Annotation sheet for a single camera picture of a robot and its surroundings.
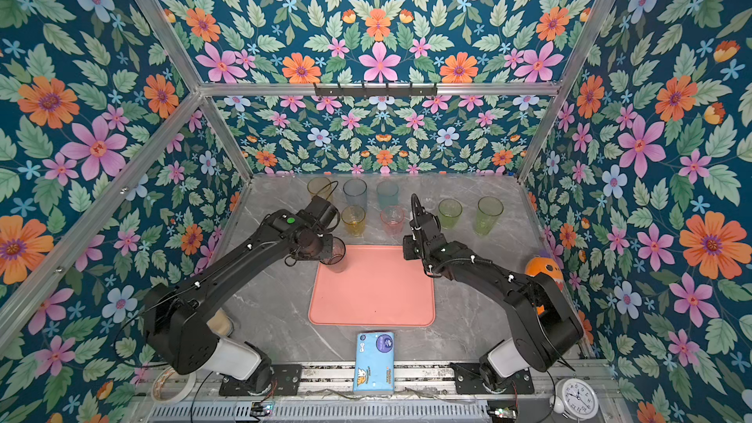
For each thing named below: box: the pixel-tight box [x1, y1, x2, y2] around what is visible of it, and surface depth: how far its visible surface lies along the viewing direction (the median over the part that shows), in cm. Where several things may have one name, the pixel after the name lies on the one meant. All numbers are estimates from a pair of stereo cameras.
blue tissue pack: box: [353, 330, 395, 393], surface depth 75 cm
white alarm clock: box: [549, 377, 601, 421], surface depth 69 cm
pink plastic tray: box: [308, 244, 437, 328], surface depth 90 cm
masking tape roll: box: [150, 365, 197, 404], surface depth 73 cm
